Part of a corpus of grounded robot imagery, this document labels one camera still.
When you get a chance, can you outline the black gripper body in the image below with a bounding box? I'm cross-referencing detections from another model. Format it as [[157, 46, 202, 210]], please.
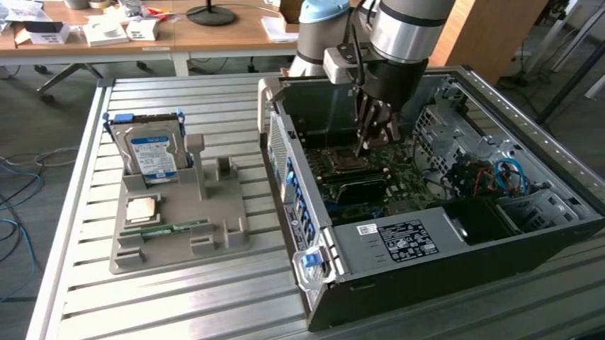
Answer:
[[358, 58, 430, 110]]

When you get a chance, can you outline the green graphics card black fan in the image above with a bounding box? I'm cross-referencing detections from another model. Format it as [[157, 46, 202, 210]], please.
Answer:
[[325, 178, 388, 207]]

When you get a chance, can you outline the CPU socket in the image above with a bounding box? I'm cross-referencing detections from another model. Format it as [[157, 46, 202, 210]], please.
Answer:
[[326, 146, 374, 174]]

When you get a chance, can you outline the green motherboard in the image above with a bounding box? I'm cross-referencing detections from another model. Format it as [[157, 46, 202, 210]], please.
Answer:
[[302, 136, 445, 226]]

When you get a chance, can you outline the wooden cabinet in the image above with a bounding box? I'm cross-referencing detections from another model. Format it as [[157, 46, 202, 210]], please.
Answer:
[[428, 0, 552, 86]]

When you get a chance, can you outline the white booklet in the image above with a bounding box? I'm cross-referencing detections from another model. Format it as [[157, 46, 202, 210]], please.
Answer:
[[261, 16, 300, 43]]

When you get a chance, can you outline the brown cardboard box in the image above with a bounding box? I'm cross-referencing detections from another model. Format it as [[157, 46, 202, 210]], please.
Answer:
[[278, 0, 305, 24]]

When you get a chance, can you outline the black drive box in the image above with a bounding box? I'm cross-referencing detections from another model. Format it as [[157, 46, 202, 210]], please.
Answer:
[[442, 198, 524, 246]]

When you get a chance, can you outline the grey power supply unit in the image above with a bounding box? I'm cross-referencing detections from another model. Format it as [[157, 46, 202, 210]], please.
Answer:
[[330, 207, 468, 281]]

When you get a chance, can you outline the blue case latch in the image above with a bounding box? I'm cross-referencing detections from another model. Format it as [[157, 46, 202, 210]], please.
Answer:
[[302, 249, 325, 268]]

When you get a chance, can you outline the silver disk bay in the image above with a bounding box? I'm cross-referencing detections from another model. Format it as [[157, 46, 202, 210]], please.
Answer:
[[496, 188, 585, 234]]

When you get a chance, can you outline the wooden desk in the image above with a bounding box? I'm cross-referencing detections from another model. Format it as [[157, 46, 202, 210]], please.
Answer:
[[0, 0, 434, 103]]

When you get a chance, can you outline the black round stand base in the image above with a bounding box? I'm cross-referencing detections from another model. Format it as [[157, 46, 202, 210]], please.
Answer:
[[186, 0, 238, 26]]

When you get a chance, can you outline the black open PC case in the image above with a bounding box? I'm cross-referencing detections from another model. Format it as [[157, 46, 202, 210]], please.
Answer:
[[258, 64, 605, 333]]

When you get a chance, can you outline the hard disk in blue caddy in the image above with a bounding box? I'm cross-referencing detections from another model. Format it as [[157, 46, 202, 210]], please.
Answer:
[[102, 108, 193, 185]]

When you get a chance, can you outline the grey parts rack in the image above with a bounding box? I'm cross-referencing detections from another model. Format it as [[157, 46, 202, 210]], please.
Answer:
[[109, 133, 251, 276]]

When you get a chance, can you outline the green RAM stick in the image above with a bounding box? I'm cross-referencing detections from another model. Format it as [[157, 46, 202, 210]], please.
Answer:
[[118, 218, 213, 237]]

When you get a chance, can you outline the CPU chip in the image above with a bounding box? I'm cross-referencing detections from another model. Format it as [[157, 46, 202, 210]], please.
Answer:
[[125, 196, 161, 224]]

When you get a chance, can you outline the small white box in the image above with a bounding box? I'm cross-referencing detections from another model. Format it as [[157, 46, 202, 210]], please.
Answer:
[[125, 19, 161, 42]]

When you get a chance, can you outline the white box round insert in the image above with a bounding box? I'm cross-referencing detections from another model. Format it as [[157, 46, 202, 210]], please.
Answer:
[[83, 16, 130, 47]]

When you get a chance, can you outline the white box black lid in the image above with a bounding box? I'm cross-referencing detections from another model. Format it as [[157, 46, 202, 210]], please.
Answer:
[[23, 21, 72, 45]]

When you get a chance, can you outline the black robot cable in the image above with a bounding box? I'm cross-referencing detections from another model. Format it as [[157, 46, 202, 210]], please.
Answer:
[[348, 0, 381, 86]]

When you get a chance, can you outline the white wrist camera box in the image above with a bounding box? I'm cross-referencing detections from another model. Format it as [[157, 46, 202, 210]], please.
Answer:
[[322, 43, 376, 85]]

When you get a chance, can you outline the blue wire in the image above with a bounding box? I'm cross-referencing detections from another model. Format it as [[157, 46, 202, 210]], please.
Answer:
[[493, 157, 531, 198]]

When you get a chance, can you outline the white floor cable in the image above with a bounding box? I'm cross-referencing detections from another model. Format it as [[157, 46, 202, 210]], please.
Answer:
[[0, 147, 79, 168]]

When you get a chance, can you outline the blue floor cable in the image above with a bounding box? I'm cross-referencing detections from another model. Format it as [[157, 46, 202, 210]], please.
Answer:
[[0, 217, 39, 304]]

